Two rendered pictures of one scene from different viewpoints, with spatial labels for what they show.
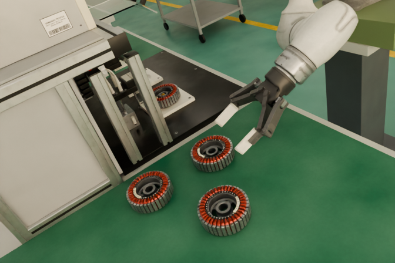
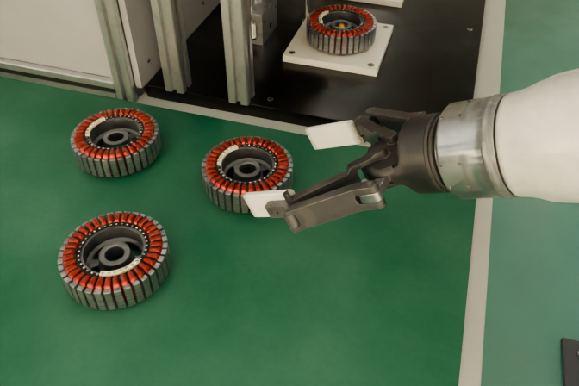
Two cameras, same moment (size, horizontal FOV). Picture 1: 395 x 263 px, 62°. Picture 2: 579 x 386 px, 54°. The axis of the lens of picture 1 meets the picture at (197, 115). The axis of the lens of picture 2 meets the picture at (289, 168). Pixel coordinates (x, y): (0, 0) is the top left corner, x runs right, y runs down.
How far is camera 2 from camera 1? 0.49 m
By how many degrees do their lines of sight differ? 33
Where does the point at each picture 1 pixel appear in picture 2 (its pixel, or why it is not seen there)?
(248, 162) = (265, 239)
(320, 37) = (557, 127)
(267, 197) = (188, 312)
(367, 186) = not seen: outside the picture
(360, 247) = not seen: outside the picture
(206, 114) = (345, 112)
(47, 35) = not seen: outside the picture
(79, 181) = (74, 49)
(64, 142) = not seen: outside the picture
